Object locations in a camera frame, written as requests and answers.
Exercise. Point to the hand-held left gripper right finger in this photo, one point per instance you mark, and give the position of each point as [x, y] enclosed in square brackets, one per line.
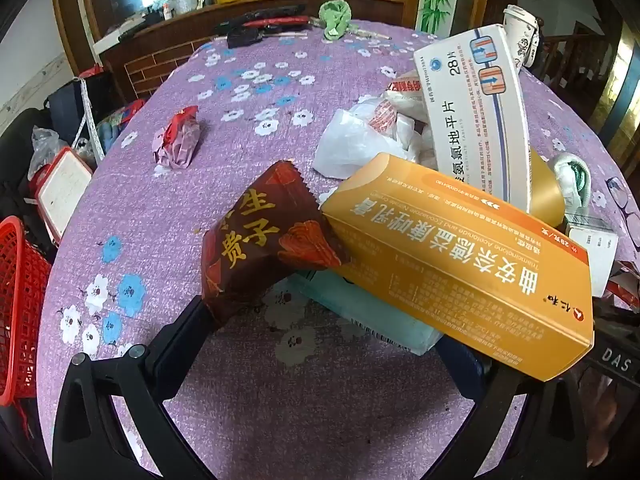
[465, 366]

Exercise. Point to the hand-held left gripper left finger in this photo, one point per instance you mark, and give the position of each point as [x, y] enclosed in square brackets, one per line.
[175, 342]

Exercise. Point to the orange medicine box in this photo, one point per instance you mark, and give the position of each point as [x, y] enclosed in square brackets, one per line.
[450, 270]

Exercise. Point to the small white box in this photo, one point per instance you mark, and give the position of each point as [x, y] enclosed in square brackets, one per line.
[592, 250]

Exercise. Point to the teal tissue packet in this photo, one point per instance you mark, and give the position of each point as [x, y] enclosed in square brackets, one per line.
[350, 312]

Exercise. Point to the dark red snack wrapper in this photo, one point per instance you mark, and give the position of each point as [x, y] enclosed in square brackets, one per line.
[250, 240]

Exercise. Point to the red plastic basket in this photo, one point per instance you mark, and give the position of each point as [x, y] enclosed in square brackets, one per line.
[22, 310]

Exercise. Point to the yellow tape roll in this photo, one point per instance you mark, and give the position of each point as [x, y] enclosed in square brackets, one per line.
[545, 190]

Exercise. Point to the red purple wrapper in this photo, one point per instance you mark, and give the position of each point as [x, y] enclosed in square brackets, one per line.
[177, 137]

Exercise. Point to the white medicine box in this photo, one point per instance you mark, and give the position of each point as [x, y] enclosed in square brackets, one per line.
[475, 110]

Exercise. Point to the white plastic bag red print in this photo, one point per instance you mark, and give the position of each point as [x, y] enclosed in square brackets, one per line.
[405, 95]

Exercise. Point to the person's right forearm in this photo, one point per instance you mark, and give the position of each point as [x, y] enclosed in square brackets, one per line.
[602, 420]

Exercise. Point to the purple floral tablecloth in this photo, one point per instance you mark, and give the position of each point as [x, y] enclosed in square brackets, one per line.
[200, 210]

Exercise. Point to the eyeglasses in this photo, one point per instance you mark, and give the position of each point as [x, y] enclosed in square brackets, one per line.
[622, 210]

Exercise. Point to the white red-rimmed container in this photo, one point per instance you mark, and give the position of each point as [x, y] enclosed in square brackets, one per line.
[62, 192]

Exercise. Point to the black sofa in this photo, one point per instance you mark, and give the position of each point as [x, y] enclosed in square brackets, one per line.
[15, 195]

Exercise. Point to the colorful printed bag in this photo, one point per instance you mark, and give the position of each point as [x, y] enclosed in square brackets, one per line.
[120, 120]

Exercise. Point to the clear plastic bag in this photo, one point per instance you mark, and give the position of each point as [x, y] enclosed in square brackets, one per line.
[45, 147]

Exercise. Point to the white lace strip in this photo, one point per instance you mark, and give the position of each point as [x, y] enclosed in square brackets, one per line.
[90, 115]

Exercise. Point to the dark shopping bag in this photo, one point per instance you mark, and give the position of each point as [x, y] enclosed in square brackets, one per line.
[70, 105]

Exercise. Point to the wooden stair railing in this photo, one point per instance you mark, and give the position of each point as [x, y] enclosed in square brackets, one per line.
[575, 60]

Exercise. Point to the wooden mirror cabinet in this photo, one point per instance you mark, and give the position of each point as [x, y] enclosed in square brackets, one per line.
[165, 45]

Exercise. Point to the white flat box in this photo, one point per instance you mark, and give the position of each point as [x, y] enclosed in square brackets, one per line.
[111, 41]

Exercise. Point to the black pouch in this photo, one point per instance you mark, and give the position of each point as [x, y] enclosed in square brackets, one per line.
[242, 37]

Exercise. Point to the white patterned paper cup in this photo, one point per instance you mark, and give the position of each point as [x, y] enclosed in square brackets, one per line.
[520, 30]

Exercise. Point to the red tool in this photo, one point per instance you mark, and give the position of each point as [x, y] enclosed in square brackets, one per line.
[282, 22]

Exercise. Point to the wooden stick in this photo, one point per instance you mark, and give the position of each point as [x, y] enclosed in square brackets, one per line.
[370, 35]

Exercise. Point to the green cloth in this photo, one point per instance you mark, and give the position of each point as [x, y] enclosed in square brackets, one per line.
[335, 17]

